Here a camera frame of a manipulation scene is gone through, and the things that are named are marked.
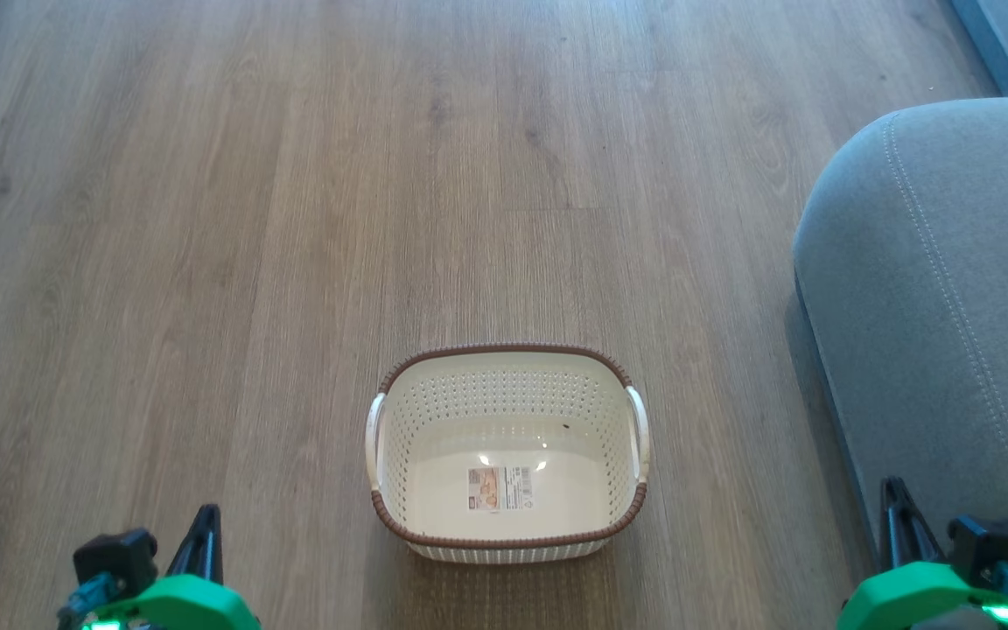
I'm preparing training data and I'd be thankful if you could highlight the paper label sticker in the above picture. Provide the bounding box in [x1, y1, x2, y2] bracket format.
[467, 465, 536, 513]

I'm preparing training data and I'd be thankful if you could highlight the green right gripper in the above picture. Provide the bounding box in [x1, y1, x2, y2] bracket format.
[836, 476, 1008, 630]

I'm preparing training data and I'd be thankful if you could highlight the cream laundry basket brown rim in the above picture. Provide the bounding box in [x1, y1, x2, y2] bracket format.
[364, 343, 650, 564]

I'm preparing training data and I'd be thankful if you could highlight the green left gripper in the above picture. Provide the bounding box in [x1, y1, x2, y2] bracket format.
[82, 503, 263, 630]

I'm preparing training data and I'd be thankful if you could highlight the grey fabric sofa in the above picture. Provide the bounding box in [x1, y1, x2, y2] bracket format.
[793, 96, 1008, 596]

